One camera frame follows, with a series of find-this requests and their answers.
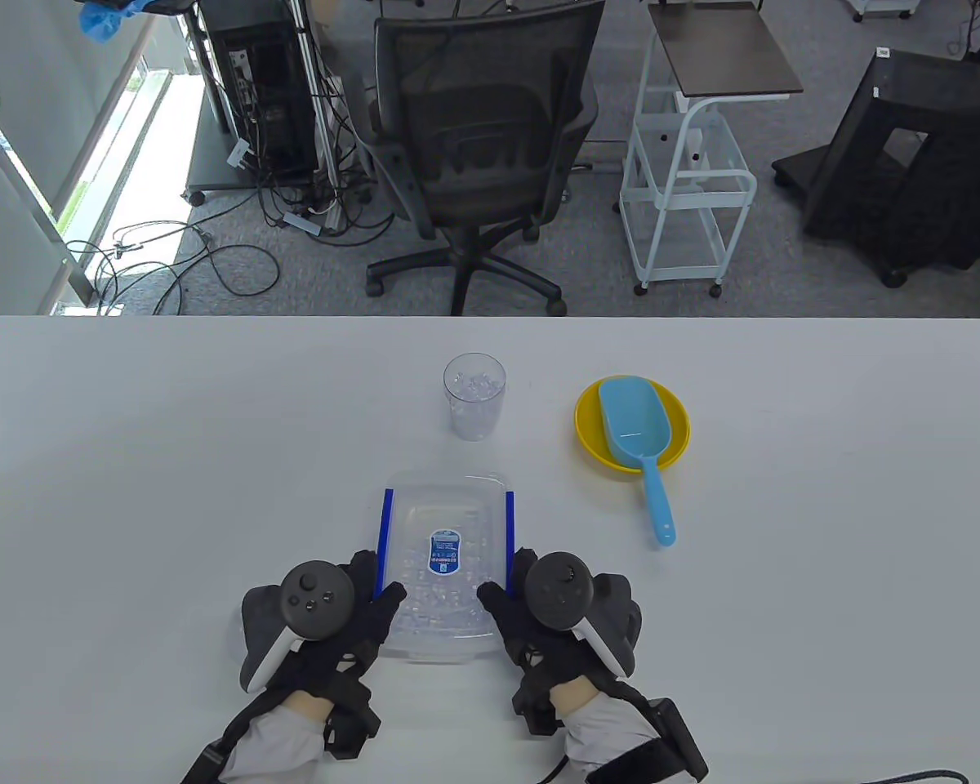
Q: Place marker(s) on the black mesh office chair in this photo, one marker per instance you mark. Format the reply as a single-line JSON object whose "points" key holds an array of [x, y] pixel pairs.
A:
{"points": [[482, 106]]}

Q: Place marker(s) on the silver aluminium frame post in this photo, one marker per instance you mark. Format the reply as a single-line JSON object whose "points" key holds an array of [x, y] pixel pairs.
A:
{"points": [[314, 98]]}

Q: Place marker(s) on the black and white controller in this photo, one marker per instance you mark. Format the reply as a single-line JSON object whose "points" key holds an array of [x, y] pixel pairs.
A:
{"points": [[314, 600], [559, 588]]}

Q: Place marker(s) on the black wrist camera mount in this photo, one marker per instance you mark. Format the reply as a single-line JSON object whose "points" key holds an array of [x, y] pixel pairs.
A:
{"points": [[351, 731], [535, 706]]}

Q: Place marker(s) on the person's right hand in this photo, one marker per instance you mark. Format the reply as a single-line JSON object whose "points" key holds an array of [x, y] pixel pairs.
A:
{"points": [[514, 629]]}

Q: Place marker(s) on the white cart with brown top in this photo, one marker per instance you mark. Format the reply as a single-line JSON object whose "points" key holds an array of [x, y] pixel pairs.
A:
{"points": [[731, 49]]}

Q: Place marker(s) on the grey wheeled platform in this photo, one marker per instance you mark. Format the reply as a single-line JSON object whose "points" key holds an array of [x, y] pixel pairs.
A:
{"points": [[212, 155]]}

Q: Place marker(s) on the clear container with blue clips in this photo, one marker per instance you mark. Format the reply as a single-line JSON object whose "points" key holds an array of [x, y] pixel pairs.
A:
{"points": [[441, 649]]}

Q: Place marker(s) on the person's right forearm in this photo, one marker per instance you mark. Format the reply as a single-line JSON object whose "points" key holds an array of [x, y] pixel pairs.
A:
{"points": [[612, 727]]}

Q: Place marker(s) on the yellow plastic bowl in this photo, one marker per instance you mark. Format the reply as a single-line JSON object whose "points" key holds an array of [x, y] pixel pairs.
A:
{"points": [[674, 425]]}

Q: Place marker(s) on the black armband battery pack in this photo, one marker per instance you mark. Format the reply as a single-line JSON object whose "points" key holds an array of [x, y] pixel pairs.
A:
{"points": [[204, 763], [678, 735]]}

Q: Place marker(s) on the clear plastic shaker cup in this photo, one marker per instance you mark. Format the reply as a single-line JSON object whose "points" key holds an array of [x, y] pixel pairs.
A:
{"points": [[474, 420]]}

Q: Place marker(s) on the small heap of scooped ice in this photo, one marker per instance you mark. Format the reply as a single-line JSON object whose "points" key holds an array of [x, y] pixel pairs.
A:
{"points": [[474, 384]]}

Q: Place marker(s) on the person's left hand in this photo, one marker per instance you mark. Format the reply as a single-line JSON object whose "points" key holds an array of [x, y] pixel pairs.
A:
{"points": [[367, 629]]}

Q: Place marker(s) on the small white cart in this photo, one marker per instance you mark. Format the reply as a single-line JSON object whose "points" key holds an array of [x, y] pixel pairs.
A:
{"points": [[882, 6]]}

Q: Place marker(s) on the person's left forearm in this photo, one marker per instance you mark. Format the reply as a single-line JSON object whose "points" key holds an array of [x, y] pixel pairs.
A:
{"points": [[278, 743]]}

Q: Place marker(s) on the black rolling stand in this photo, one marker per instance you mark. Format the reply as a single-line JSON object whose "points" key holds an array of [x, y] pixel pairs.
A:
{"points": [[964, 106]]}

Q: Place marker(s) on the white power adapter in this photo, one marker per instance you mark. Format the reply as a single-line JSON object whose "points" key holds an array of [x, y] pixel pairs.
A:
{"points": [[302, 224]]}

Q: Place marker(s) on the pile of clear ice cubes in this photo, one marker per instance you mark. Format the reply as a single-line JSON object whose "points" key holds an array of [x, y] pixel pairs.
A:
{"points": [[449, 608]]}

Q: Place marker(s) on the light blue plastic scoop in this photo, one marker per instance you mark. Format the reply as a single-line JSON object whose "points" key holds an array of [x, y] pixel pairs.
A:
{"points": [[633, 416]]}

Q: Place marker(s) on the black computer tower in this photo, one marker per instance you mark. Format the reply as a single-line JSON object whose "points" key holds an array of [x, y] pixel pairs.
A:
{"points": [[265, 82]]}

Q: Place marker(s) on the blue plastic cloth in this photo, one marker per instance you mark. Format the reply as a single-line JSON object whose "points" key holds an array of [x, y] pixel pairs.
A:
{"points": [[102, 18]]}

